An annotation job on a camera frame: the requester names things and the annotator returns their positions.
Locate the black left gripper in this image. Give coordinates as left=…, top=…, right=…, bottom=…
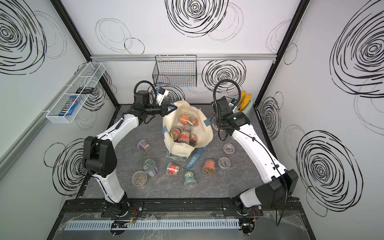
left=144, top=102, right=177, bottom=118

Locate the clear jar red band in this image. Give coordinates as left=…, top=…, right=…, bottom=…
left=223, top=144, right=235, bottom=157

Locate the cream canvas tote bag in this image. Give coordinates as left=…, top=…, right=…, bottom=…
left=163, top=100, right=214, bottom=161

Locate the green label seed jar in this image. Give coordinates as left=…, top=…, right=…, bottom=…
left=218, top=157, right=231, bottom=171

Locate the clear purple seed jar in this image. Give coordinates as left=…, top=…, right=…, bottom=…
left=137, top=139, right=152, bottom=153

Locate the orange label seed jar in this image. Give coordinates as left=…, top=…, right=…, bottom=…
left=202, top=159, right=216, bottom=174

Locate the red label seed jar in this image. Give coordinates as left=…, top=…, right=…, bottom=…
left=166, top=162, right=180, bottom=176

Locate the teal green label jar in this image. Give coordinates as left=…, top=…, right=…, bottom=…
left=184, top=171, right=197, bottom=188

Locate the clear brown seed jar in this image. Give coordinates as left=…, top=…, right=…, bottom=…
left=132, top=171, right=148, bottom=187

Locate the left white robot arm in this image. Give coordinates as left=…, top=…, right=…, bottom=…
left=82, top=88, right=177, bottom=215

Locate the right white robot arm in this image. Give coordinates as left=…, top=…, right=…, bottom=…
left=212, top=97, right=299, bottom=211

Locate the red label jar in bag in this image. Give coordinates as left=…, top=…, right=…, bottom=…
left=178, top=131, right=191, bottom=145

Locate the blue candy bag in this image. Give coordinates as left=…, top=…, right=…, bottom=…
left=58, top=96, right=81, bottom=117

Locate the mint green toaster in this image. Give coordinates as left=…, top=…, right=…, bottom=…
left=236, top=99, right=254, bottom=117

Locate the yellow toast slice right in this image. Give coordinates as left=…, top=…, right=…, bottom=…
left=240, top=94, right=252, bottom=111

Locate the yellow toast slice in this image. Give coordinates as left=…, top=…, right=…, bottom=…
left=238, top=91, right=247, bottom=109
left=240, top=94, right=252, bottom=111

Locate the yellow toast slice left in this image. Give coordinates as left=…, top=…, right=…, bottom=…
left=238, top=91, right=247, bottom=109

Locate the black small device on shelf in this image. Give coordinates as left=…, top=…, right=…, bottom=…
left=76, top=87, right=95, bottom=95

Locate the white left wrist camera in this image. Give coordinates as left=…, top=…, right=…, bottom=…
left=156, top=87, right=169, bottom=105

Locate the black wire wall basket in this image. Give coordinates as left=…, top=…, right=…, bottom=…
left=152, top=55, right=198, bottom=87

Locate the white slotted cable duct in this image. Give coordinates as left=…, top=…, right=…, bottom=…
left=64, top=219, right=241, bottom=231

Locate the white wire wall shelf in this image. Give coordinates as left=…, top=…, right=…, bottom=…
left=46, top=63, right=106, bottom=124

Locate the black aluminium frame post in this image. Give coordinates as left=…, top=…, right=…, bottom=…
left=50, top=0, right=120, bottom=109

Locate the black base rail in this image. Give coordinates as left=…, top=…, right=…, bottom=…
left=60, top=197, right=302, bottom=218

